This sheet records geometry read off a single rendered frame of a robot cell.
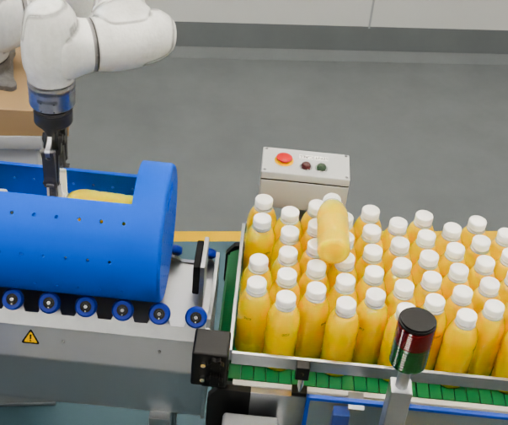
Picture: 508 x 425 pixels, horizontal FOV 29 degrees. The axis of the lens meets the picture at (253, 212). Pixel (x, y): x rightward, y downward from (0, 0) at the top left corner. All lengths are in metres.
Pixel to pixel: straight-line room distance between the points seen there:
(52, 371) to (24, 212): 0.41
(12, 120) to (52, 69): 0.62
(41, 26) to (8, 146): 0.72
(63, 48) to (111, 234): 0.35
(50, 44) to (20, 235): 0.37
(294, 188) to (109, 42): 0.60
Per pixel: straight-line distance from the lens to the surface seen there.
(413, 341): 1.61
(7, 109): 2.40
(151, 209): 1.84
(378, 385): 2.00
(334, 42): 4.98
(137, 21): 1.84
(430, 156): 4.33
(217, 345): 1.87
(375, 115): 4.55
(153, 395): 2.18
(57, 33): 1.78
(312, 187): 2.18
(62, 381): 2.17
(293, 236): 2.02
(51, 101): 1.85
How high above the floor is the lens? 2.34
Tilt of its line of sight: 38 degrees down
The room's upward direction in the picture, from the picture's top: 6 degrees clockwise
